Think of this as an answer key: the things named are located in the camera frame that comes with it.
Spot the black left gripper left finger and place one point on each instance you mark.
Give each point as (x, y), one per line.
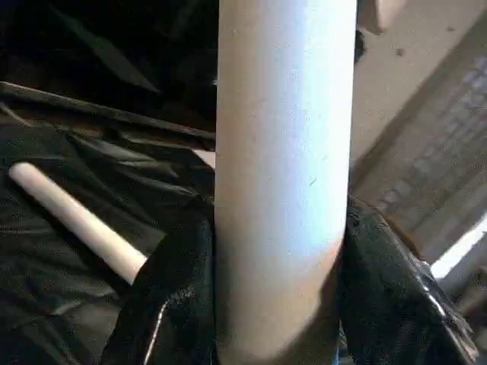
(179, 285)

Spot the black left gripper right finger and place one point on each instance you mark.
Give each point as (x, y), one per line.
(388, 296)

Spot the white plastic table leg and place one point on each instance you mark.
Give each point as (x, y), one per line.
(76, 216)
(285, 152)

